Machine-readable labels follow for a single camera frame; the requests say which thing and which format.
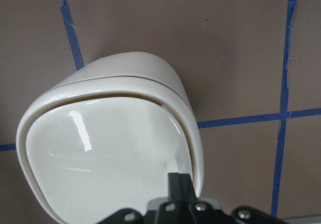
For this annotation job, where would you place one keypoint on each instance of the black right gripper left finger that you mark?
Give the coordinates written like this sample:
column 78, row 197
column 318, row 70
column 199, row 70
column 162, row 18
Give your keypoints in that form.
column 174, row 187

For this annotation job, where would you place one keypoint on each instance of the white trash can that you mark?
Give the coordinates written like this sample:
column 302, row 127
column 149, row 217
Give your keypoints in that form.
column 107, row 137

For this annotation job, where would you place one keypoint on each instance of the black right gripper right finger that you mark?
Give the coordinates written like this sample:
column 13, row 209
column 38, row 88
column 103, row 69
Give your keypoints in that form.
column 187, row 188

